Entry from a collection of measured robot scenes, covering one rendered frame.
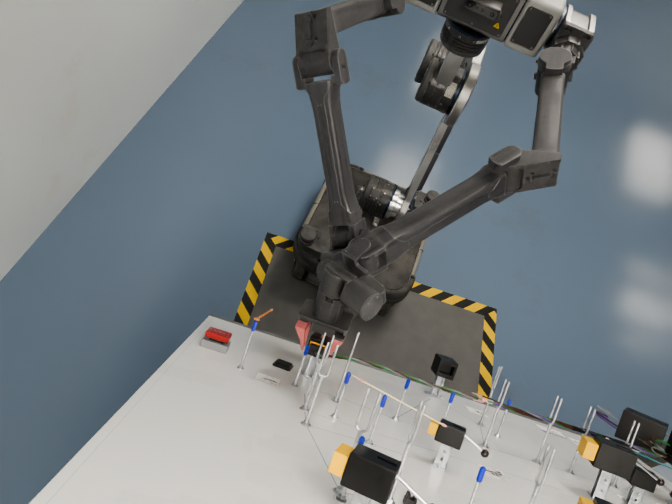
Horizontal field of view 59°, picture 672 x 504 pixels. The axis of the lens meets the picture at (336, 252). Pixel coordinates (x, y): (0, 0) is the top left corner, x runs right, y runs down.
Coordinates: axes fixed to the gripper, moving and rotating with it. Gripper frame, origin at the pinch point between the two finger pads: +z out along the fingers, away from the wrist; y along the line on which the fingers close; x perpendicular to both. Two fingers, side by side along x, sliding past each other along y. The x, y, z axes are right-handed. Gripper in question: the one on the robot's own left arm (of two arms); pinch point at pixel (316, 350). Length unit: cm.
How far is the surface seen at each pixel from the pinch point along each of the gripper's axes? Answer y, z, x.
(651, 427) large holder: 73, 1, 16
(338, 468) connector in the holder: 11, -22, -48
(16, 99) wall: -126, -2, 70
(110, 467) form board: -12, -18, -56
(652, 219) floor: 143, 24, 262
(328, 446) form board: 9.0, -6.0, -29.7
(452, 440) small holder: 27.9, -7.0, -19.7
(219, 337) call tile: -19.6, 3.1, -2.9
